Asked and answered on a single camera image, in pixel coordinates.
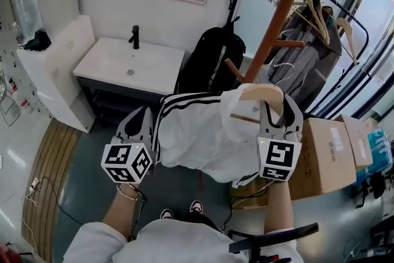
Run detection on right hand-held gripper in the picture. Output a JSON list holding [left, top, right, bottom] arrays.
[[256, 94, 304, 181]]

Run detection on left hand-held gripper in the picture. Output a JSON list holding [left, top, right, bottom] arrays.
[[101, 105, 158, 184]]

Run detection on light wooden clothes hanger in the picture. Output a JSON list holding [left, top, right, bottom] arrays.
[[229, 62, 297, 126]]

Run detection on white black-striped clothing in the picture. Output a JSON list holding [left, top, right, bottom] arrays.
[[150, 83, 286, 189]]

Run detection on brown wooden coat rack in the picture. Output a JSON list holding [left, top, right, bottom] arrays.
[[224, 0, 315, 84]]

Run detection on person's left forearm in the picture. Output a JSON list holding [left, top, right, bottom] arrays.
[[102, 183, 146, 241]]

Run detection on person's right forearm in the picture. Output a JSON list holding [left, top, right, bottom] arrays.
[[262, 178, 294, 234]]

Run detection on dark vanity cabinet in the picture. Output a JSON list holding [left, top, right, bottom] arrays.
[[76, 76, 169, 131]]

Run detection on large cardboard box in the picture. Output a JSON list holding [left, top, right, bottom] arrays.
[[288, 118, 358, 201]]

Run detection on grey hanging garment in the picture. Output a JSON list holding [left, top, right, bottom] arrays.
[[267, 5, 343, 112]]

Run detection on white washbasin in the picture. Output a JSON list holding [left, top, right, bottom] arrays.
[[72, 36, 186, 97]]

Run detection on small cardboard box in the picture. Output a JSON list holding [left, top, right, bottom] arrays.
[[334, 113, 375, 172]]

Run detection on person's left shoe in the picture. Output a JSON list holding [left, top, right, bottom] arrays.
[[159, 208, 175, 221]]

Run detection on person's shoe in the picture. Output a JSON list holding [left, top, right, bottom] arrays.
[[188, 200, 204, 214], [159, 208, 175, 221]]

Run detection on black faucet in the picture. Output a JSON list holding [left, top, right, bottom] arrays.
[[128, 25, 141, 51]]

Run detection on black backpack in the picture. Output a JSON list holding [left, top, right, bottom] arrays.
[[174, 0, 247, 95]]

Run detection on person's right shoe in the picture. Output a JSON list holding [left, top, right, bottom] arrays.
[[188, 200, 204, 214]]

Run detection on white cabinet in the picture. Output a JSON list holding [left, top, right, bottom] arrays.
[[16, 15, 97, 134]]

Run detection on stack of blue packs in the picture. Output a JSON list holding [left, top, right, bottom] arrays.
[[356, 127, 394, 189]]

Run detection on wooden slatted floor mat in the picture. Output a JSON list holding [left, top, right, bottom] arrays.
[[20, 118, 81, 263]]

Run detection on person's black trousers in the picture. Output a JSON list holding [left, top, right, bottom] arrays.
[[180, 211, 226, 233]]

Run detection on black chair part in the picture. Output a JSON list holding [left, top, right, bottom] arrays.
[[227, 222, 320, 263]]

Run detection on black equipment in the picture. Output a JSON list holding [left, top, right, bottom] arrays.
[[356, 171, 387, 210]]

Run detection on person's white shirt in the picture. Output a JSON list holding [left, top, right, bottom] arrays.
[[62, 219, 306, 263]]

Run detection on black cloth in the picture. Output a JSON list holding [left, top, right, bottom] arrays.
[[18, 29, 52, 52]]

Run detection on white pegboard with items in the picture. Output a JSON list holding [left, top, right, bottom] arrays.
[[0, 20, 35, 127]]

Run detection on red object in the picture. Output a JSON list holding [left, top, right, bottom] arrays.
[[0, 242, 20, 263]]

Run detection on thin wrist bracelet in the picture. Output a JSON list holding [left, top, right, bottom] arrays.
[[116, 184, 140, 202]]

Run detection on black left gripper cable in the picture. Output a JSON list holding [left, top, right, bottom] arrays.
[[128, 184, 149, 241]]

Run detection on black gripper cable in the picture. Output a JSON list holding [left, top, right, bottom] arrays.
[[128, 184, 149, 241], [222, 178, 275, 230]]

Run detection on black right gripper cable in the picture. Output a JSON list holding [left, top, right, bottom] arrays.
[[222, 178, 275, 230]]

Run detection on wooden hanger on rail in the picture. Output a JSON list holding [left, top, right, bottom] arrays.
[[291, 0, 331, 46], [334, 17, 360, 67]]

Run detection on black floor cable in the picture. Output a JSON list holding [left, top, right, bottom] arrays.
[[42, 175, 86, 226]]

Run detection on black metal garment rail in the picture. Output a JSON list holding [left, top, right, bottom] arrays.
[[226, 0, 370, 121]]

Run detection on white floor cable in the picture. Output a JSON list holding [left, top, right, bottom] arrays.
[[23, 176, 44, 238]]

